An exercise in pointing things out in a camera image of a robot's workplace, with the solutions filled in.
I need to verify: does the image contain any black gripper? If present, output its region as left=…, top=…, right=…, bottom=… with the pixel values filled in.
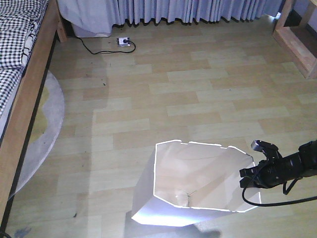
left=240, top=148, right=302, bottom=188

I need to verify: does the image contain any white trash bin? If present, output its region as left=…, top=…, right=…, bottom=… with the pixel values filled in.
left=131, top=140, right=261, bottom=227

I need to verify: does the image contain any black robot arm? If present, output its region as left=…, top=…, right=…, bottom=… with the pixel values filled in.
left=240, top=140, right=317, bottom=188

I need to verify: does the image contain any wooden desk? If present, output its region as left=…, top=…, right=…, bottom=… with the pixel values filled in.
left=273, top=0, right=317, bottom=79

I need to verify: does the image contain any white floor power socket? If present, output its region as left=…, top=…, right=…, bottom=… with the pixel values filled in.
left=116, top=37, right=130, bottom=47

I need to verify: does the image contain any grey round rug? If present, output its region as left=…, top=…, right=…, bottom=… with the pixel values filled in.
left=9, top=71, right=65, bottom=197

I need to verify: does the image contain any light blue curtain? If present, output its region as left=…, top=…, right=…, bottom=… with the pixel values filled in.
left=57, top=0, right=283, bottom=38

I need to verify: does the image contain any black white checkered bedding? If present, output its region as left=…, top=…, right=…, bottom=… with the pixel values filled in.
left=0, top=0, right=48, bottom=114

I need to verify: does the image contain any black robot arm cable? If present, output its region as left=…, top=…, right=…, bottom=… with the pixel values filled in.
left=241, top=161, right=317, bottom=207

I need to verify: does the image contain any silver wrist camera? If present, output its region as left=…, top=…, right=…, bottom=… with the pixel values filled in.
left=251, top=140, right=278, bottom=155

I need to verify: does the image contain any black floor power cable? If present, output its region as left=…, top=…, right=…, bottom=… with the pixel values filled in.
left=79, top=37, right=136, bottom=55

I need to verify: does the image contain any wooden bed frame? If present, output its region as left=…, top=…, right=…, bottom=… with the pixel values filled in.
left=0, top=0, right=68, bottom=219

